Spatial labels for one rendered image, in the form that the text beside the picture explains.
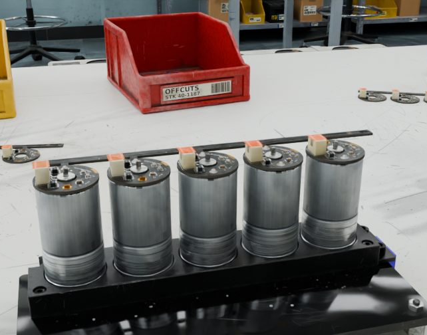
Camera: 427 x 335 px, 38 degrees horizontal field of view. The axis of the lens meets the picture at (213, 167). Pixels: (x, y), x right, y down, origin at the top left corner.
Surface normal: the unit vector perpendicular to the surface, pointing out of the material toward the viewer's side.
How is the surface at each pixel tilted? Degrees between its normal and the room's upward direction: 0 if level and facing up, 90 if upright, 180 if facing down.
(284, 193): 90
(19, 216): 0
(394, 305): 0
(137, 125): 0
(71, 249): 90
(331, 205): 90
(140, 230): 90
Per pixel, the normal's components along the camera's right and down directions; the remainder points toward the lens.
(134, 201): -0.04, 0.39
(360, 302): 0.00, -0.92
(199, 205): -0.30, 0.38
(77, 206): 0.46, 0.35
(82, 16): 0.23, 0.38
